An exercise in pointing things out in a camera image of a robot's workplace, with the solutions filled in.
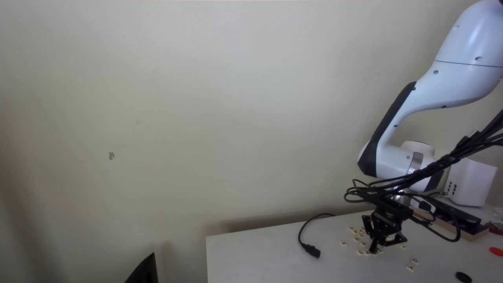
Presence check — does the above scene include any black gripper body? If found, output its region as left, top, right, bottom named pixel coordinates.
left=366, top=202, right=413, bottom=228

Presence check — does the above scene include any black power strip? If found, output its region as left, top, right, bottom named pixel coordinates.
left=418, top=194, right=484, bottom=236

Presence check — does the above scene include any flat game board box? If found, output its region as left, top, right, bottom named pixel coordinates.
left=410, top=202, right=492, bottom=244

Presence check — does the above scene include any white box speaker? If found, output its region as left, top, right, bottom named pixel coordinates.
left=444, top=156, right=498, bottom=208

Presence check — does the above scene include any black chair back corner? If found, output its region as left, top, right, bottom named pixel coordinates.
left=124, top=252, right=160, bottom=283

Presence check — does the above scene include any black power cable with plug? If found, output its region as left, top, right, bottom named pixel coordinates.
left=297, top=211, right=336, bottom=260

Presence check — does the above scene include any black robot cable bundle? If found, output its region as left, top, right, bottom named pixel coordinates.
left=342, top=107, right=503, bottom=244

